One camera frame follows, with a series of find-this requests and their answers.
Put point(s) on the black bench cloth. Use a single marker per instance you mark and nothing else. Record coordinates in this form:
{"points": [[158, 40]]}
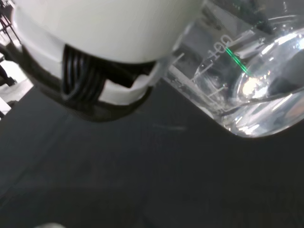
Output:
{"points": [[133, 171]]}

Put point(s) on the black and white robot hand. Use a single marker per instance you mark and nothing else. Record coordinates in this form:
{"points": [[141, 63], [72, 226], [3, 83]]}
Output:
{"points": [[99, 31]]}

